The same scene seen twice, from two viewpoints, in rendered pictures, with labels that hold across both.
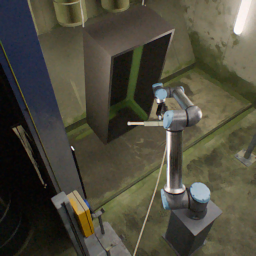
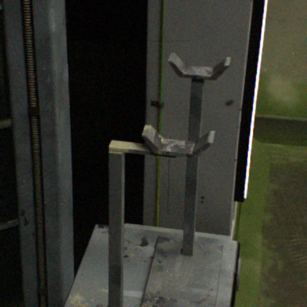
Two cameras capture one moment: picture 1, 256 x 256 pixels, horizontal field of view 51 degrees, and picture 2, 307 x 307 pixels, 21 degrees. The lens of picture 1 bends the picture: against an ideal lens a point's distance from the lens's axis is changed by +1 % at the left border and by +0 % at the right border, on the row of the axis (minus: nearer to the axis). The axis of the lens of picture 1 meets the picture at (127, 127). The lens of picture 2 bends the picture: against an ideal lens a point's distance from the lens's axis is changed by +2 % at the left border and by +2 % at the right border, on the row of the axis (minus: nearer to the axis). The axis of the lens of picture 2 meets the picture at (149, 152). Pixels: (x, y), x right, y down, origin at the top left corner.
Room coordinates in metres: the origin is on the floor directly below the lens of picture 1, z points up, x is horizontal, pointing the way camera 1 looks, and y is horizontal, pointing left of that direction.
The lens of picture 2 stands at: (-0.04, -0.45, 1.56)
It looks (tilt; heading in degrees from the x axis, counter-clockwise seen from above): 31 degrees down; 44
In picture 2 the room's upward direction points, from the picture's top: 1 degrees clockwise
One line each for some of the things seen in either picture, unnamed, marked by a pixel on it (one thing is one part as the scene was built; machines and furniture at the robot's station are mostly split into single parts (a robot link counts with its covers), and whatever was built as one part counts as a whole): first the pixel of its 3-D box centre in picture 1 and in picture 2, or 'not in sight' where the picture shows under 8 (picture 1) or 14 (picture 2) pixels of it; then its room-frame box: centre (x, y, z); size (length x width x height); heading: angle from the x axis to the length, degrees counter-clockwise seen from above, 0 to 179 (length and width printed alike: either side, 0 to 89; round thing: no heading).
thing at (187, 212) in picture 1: (195, 205); not in sight; (0.96, -0.50, 0.69); 0.19 x 0.19 x 0.10
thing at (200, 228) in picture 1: (188, 225); not in sight; (0.96, -0.50, 0.32); 0.31 x 0.31 x 0.64; 35
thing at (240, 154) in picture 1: (246, 157); not in sight; (1.88, -1.39, 0.01); 0.20 x 0.20 x 0.01; 35
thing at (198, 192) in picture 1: (197, 196); not in sight; (0.96, -0.49, 0.83); 0.17 x 0.15 x 0.18; 93
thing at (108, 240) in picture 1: (106, 238); (166, 201); (0.63, 0.15, 0.95); 0.26 x 0.15 x 0.32; 35
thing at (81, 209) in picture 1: (80, 215); not in sight; (0.57, 0.24, 1.42); 0.12 x 0.06 x 0.26; 35
